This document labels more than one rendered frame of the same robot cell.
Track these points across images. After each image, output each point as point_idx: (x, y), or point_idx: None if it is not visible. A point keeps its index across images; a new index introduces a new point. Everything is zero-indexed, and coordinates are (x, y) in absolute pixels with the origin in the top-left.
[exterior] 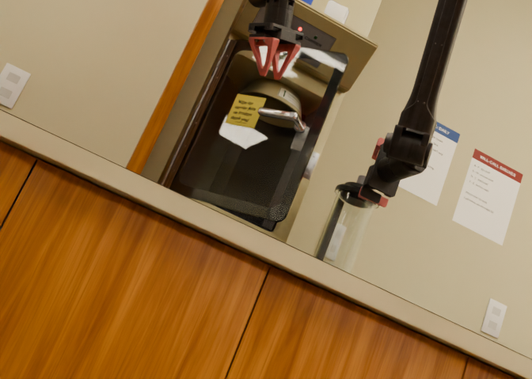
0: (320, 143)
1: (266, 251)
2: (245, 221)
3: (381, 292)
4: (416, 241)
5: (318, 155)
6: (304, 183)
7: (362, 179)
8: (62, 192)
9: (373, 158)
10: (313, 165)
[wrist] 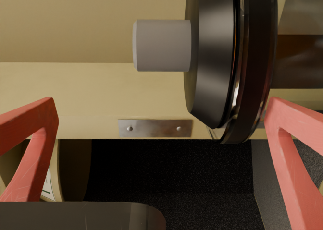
0: (91, 125)
1: None
2: (321, 190)
3: None
4: None
5: (121, 120)
6: (203, 126)
7: (153, 67)
8: None
9: (56, 119)
10: (153, 123)
